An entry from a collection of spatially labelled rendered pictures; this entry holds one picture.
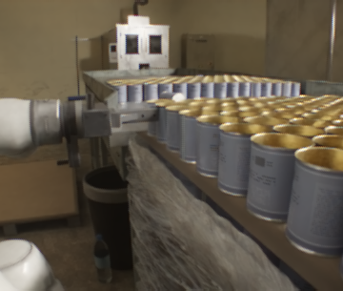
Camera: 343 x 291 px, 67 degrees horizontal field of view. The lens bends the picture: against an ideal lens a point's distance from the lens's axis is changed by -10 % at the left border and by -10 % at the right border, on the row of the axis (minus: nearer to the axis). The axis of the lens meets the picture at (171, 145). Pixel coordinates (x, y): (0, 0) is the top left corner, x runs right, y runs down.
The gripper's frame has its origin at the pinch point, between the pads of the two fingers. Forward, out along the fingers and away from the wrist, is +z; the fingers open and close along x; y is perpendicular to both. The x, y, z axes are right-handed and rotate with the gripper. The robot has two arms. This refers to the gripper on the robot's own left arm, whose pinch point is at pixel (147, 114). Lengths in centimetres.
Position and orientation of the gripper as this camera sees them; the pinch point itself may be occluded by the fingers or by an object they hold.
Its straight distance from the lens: 59.7
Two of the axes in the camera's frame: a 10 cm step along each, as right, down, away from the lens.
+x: -3.3, -2.4, 9.2
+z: 9.5, -0.9, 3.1
